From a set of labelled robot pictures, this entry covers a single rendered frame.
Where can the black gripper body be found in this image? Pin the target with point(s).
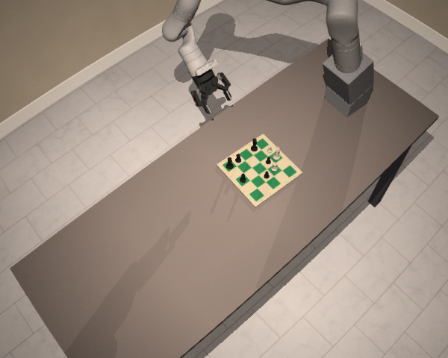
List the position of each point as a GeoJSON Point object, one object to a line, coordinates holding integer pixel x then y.
{"type": "Point", "coordinates": [201, 82]}

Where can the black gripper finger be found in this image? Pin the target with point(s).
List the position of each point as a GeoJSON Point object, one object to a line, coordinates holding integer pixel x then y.
{"type": "Point", "coordinates": [227, 84]}
{"type": "Point", "coordinates": [204, 98]}

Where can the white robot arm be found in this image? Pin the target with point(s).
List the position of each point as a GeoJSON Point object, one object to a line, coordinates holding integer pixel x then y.
{"type": "Point", "coordinates": [341, 20]}

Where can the green and cream chessboard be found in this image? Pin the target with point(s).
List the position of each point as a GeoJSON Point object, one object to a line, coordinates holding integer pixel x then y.
{"type": "Point", "coordinates": [258, 189]}

